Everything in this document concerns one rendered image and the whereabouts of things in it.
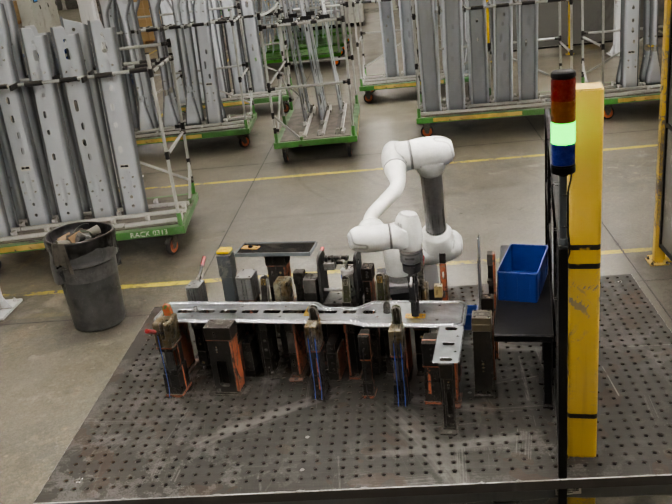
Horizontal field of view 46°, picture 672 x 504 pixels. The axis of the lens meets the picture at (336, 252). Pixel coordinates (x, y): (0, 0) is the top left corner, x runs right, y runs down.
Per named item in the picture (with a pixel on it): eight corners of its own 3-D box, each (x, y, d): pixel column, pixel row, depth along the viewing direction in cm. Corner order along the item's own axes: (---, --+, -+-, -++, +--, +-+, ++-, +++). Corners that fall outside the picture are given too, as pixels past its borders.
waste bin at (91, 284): (54, 340, 569) (29, 247, 542) (81, 307, 618) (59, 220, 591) (121, 336, 564) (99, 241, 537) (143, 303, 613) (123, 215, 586)
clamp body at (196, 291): (194, 356, 377) (180, 288, 364) (202, 345, 387) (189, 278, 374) (212, 357, 375) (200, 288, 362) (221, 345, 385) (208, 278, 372)
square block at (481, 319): (474, 397, 320) (470, 318, 307) (475, 386, 327) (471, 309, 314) (494, 397, 318) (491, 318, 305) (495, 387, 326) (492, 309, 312)
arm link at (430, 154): (417, 250, 410) (460, 243, 409) (422, 273, 398) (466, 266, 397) (404, 132, 355) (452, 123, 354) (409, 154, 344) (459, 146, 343)
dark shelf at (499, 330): (493, 342, 300) (493, 335, 299) (500, 250, 380) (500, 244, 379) (553, 342, 295) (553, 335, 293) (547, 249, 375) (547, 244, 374)
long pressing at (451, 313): (148, 325, 348) (147, 322, 347) (168, 302, 368) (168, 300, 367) (464, 328, 315) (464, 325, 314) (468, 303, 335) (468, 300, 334)
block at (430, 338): (421, 405, 319) (416, 344, 308) (424, 390, 329) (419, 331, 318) (444, 406, 316) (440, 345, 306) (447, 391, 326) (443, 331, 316)
